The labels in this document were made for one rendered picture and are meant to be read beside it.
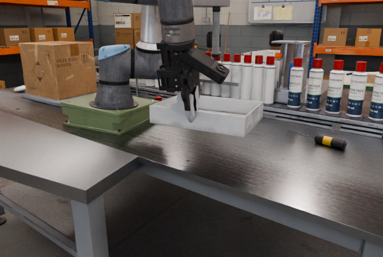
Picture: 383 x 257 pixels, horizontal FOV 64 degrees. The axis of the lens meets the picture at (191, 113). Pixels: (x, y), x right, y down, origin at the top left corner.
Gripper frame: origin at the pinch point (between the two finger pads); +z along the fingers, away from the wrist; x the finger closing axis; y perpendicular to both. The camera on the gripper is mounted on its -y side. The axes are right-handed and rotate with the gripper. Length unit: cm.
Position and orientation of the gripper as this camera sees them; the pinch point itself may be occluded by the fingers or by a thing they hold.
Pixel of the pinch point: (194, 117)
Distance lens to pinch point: 78.9
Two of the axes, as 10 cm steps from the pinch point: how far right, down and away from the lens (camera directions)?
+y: -9.3, -1.1, 3.4
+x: -3.5, 4.8, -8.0
